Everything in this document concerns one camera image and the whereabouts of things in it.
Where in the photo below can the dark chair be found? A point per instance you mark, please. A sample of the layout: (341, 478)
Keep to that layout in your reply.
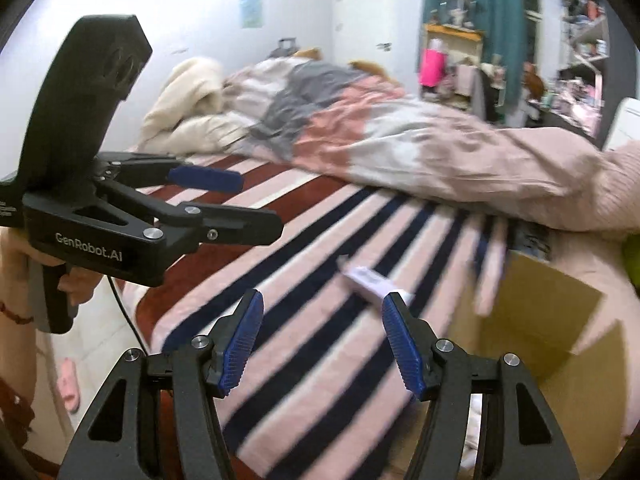
(485, 95)

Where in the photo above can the brown plush toy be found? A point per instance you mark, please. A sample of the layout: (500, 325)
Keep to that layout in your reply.
(370, 67)
(307, 53)

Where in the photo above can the white bed headboard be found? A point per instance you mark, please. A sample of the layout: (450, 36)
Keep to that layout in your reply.
(625, 122)

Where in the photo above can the beige quilt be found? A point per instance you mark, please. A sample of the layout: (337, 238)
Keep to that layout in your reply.
(210, 132)

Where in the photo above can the green plush pillow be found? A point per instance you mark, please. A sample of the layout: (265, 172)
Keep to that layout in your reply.
(632, 262)

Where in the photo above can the pink gift bag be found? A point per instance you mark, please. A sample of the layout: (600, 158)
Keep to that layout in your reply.
(432, 67)

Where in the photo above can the pink slipper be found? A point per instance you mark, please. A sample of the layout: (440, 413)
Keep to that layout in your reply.
(68, 385)

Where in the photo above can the blue wall poster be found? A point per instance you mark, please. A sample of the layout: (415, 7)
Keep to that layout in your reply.
(251, 11)

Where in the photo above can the pink grey patterned duvet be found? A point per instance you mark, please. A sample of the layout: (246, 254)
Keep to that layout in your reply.
(400, 130)

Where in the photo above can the teal curtain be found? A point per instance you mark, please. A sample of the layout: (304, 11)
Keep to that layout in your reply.
(500, 10)

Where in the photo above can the brown cardboard box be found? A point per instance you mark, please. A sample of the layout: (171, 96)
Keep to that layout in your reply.
(540, 310)

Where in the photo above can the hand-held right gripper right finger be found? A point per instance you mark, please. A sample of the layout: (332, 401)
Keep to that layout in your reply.
(405, 352)

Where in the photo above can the cream fleece blanket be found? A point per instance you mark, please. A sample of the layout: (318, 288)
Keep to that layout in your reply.
(185, 90)

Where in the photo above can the striped fleece blanket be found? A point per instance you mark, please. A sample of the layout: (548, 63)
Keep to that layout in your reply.
(310, 260)

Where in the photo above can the glass display case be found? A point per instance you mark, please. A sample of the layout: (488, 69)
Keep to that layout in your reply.
(456, 7)

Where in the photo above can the person's left forearm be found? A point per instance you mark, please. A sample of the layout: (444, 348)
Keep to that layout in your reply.
(20, 350)

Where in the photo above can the dark suitcase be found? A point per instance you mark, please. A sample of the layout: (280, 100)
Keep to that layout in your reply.
(281, 49)

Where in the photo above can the yellow shelf unit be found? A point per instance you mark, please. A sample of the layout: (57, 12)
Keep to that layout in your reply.
(455, 32)

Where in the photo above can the grey bookshelf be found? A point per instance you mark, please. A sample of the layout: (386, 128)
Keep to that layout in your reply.
(587, 45)

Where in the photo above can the window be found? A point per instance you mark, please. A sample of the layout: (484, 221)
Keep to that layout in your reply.
(531, 0)

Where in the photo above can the purple rectangular box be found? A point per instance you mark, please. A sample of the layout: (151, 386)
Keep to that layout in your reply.
(370, 280)

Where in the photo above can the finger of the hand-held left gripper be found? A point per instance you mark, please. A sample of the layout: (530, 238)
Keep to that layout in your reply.
(240, 227)
(205, 178)

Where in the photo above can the dark desk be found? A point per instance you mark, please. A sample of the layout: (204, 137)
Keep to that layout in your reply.
(560, 115)

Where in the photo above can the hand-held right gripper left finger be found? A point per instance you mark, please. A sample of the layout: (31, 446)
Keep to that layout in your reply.
(241, 345)

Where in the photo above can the white door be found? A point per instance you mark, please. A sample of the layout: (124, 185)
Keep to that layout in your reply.
(362, 15)

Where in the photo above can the person's left hand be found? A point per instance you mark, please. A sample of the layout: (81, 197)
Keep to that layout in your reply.
(22, 270)

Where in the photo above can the brown round vase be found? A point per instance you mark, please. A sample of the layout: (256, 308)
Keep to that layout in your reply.
(534, 82)

